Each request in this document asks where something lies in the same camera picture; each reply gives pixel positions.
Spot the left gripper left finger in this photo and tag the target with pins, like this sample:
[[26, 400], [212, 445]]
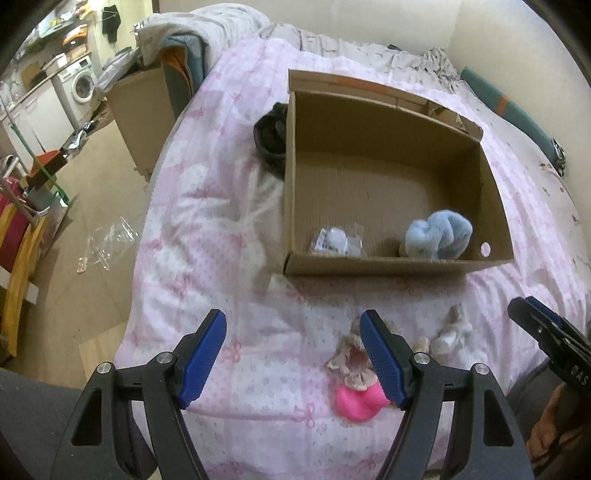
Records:
[[196, 354]]

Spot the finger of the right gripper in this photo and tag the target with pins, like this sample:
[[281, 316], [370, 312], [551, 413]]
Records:
[[541, 315], [552, 332]]

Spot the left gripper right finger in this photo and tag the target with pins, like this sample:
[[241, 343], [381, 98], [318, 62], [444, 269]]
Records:
[[390, 356]]

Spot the pink plush toy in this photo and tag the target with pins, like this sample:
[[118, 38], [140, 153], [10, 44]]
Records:
[[360, 406]]

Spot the white sock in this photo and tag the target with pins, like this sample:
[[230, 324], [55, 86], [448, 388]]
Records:
[[451, 338]]

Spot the light blue plush slipper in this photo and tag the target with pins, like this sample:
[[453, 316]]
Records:
[[444, 235]]

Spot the person's right hand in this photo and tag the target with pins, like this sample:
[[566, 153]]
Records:
[[563, 422]]

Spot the pink patterned bed quilt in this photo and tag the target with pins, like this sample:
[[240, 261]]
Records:
[[212, 239]]

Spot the clear plastic bag on floor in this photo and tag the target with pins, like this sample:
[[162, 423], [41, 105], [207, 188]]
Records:
[[105, 245]]

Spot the teal orange pillow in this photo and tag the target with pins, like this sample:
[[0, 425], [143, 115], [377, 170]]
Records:
[[500, 104]]

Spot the dark plaid cloth bundle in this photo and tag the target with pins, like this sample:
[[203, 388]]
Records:
[[270, 138]]

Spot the red suitcase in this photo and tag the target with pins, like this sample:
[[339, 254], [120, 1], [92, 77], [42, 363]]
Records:
[[16, 229]]

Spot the white washing machine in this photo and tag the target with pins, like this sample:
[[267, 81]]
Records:
[[74, 86]]

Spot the grey white rolled duvet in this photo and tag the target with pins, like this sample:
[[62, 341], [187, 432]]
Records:
[[218, 26]]

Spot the yellow wooden chair frame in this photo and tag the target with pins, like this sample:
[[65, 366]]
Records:
[[18, 284]]

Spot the green handled broom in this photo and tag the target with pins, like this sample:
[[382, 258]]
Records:
[[49, 177]]

